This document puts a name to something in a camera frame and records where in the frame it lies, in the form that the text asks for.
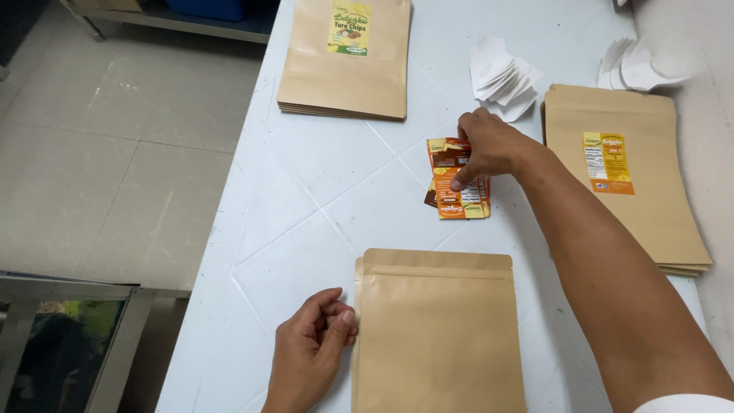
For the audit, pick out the white sleeve cuff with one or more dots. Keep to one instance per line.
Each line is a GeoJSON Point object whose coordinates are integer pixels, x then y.
{"type": "Point", "coordinates": [685, 404]}

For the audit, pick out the heap of white backing papers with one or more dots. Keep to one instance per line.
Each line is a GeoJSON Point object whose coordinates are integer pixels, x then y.
{"type": "Point", "coordinates": [633, 66]}

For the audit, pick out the plain kraft paper pouch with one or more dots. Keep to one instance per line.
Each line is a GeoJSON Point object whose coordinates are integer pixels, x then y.
{"type": "Point", "coordinates": [438, 335]}

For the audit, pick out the stack of orange-labelled kraft pouches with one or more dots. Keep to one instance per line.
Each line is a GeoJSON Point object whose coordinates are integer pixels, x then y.
{"type": "Point", "coordinates": [622, 178]}

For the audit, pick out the person's left hand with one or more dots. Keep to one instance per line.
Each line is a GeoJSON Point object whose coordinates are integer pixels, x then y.
{"type": "Point", "coordinates": [307, 344]}

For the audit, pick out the stack of green-labelled kraft pouches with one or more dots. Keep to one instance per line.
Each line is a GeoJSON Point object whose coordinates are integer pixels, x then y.
{"type": "Point", "coordinates": [350, 63]}

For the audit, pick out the person's right hand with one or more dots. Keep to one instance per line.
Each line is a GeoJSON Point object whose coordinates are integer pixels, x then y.
{"type": "Point", "coordinates": [494, 146]}

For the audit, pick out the pile of white backing papers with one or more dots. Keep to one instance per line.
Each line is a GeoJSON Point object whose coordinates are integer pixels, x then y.
{"type": "Point", "coordinates": [504, 77]}

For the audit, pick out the metal shelf with blue bin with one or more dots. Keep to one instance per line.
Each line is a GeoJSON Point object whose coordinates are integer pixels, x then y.
{"type": "Point", "coordinates": [178, 17]}

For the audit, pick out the pile of orange label stickers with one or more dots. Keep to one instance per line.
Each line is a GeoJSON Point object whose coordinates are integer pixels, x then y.
{"type": "Point", "coordinates": [459, 192]}

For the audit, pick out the metal frame glass cabinet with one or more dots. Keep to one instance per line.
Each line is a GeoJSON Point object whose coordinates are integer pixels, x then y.
{"type": "Point", "coordinates": [63, 344]}

